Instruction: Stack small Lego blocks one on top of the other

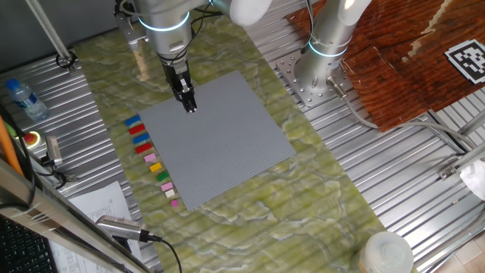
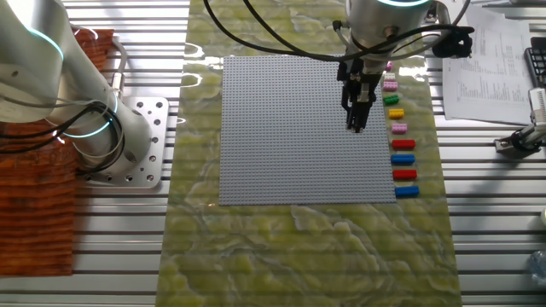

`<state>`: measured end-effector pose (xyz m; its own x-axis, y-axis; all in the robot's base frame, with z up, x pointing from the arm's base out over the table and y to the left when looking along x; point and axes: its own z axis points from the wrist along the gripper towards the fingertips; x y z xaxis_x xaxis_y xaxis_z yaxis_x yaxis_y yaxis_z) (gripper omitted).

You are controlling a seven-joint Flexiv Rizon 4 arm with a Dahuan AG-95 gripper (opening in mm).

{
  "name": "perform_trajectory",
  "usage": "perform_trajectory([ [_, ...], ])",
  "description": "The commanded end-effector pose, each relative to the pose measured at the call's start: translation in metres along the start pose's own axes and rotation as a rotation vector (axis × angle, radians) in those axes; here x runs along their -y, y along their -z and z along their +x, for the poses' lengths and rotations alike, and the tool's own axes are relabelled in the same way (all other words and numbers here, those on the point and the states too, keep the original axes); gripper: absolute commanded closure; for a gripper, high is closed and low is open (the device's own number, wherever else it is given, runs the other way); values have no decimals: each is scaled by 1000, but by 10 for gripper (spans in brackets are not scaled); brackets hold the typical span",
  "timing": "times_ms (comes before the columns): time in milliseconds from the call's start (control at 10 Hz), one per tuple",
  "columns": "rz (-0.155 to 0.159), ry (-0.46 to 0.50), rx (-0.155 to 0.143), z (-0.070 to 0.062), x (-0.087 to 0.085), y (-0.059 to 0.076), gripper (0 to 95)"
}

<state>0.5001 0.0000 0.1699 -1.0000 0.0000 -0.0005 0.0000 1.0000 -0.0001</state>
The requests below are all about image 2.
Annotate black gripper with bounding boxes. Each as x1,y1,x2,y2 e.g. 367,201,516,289
336,55,385,134

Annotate grey Lego baseplate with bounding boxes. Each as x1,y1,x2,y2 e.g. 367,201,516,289
218,55,398,207

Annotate printed paper sheets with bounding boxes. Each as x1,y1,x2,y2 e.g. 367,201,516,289
441,3,537,126

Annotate green marble pattern mat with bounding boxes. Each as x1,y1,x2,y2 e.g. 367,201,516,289
154,0,464,307

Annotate black keyboard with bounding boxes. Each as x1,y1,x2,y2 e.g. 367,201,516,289
523,36,546,89

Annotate clear plastic water bottle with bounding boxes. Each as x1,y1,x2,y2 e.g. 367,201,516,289
527,249,546,287

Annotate brown wooden board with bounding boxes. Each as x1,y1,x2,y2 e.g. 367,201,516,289
0,28,115,278

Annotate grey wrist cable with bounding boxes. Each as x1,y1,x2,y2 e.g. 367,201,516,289
400,0,473,61

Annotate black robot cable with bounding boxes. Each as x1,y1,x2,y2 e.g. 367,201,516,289
202,0,475,63
241,0,355,61

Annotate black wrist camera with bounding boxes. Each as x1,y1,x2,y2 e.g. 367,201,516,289
431,26,475,60

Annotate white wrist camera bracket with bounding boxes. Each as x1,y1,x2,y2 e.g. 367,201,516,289
434,0,453,27

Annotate metal camera mount clamp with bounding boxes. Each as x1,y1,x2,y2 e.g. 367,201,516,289
493,123,546,154

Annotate grey ribbed camera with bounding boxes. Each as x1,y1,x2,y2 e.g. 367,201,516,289
527,87,546,129

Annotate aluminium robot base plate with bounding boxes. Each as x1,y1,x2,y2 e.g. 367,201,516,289
78,96,171,189

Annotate black base cable bundle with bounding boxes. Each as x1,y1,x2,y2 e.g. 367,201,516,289
0,100,127,176

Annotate grey base hose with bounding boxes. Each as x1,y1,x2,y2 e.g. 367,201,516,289
109,36,129,97

